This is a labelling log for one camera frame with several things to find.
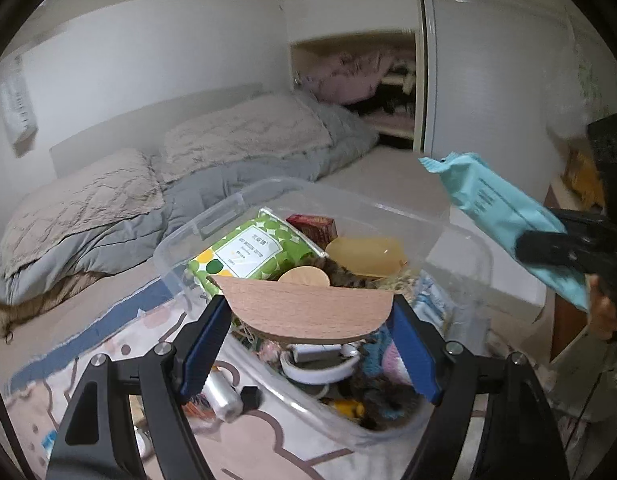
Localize clear plastic storage bin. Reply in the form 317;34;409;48
153;178;493;450

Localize white louvered closet door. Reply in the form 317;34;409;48
429;0;566;200

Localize grey headboard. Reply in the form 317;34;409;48
49;84;263;178

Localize left beige pillow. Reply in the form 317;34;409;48
0;148;164;278

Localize curved wooden piece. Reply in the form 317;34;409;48
215;276;393;344

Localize pile of clothes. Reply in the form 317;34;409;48
300;48;417;106

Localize black small cube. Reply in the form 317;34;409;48
240;386;263;413

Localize grey duvet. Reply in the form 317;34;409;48
0;92;379;306

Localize yellow translucent plastic case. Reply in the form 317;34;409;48
325;236;408;278

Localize white thread spool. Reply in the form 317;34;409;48
202;367;243;424

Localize teal wet wipes pack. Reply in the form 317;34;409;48
420;153;589;312

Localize right beige pillow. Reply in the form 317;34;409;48
161;93;333;182

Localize red rectangular box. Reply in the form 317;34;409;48
287;214;337;249

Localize round wooden lid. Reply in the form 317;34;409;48
278;266;331;287

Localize cartoon print bed blanket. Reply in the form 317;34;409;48
2;278;440;480

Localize green tissue pack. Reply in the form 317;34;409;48
188;208;325;297

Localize white hanging bag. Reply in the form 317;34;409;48
0;54;38;156

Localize person right hand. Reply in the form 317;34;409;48
587;274;617;341

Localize beige pillow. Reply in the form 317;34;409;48
0;148;164;278
161;93;333;182

